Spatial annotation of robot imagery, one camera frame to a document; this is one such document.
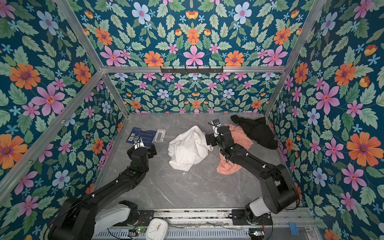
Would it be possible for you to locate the white cloth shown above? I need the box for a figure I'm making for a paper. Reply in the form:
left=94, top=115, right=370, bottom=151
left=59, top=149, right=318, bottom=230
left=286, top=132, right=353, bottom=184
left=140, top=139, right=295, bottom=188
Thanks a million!
left=168, top=126, right=214, bottom=172

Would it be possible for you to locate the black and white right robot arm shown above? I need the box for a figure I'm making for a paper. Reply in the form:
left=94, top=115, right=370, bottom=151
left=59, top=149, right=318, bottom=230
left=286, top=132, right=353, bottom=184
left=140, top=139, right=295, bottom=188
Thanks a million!
left=206, top=126, right=300, bottom=224

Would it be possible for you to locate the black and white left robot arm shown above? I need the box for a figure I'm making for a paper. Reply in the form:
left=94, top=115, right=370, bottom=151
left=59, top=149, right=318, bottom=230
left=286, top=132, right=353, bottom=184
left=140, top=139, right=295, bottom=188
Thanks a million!
left=44, top=145, right=157, bottom=240

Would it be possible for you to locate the salmon pink cloth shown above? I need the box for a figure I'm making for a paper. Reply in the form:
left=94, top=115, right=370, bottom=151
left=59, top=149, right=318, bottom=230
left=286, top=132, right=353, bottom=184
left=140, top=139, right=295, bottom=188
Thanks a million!
left=216, top=124, right=254, bottom=176

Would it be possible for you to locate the black cloth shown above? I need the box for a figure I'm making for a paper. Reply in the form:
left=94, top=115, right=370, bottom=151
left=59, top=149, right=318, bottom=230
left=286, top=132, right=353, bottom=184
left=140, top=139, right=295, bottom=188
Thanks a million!
left=231, top=115, right=278, bottom=150

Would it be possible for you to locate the dark blue printed card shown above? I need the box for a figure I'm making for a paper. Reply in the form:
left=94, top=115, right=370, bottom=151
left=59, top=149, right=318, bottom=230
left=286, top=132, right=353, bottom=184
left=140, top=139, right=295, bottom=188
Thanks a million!
left=126, top=127, right=157, bottom=147

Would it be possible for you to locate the white square timer clock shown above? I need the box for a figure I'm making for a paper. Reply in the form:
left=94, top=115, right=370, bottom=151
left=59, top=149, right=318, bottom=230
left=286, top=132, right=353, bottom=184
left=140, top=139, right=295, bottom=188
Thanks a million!
left=146, top=218, right=169, bottom=240

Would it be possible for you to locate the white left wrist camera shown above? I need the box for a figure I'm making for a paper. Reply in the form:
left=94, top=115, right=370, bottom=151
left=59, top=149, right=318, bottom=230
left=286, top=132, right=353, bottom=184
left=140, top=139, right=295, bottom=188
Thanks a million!
left=133, top=136, right=145, bottom=150

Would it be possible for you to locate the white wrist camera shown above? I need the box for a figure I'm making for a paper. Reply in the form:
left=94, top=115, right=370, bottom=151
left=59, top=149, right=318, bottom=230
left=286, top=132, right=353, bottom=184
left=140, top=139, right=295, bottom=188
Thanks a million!
left=211, top=119, right=221, bottom=137
left=133, top=136, right=145, bottom=150

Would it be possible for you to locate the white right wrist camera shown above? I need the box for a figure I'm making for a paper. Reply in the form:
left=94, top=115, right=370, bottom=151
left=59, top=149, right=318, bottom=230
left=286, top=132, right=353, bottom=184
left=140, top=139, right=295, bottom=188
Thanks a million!
left=211, top=119, right=221, bottom=137

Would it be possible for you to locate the black hook rail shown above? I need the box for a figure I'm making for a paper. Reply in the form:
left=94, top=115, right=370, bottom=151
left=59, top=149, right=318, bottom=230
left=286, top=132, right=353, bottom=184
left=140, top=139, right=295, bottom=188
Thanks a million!
left=160, top=67, right=224, bottom=74

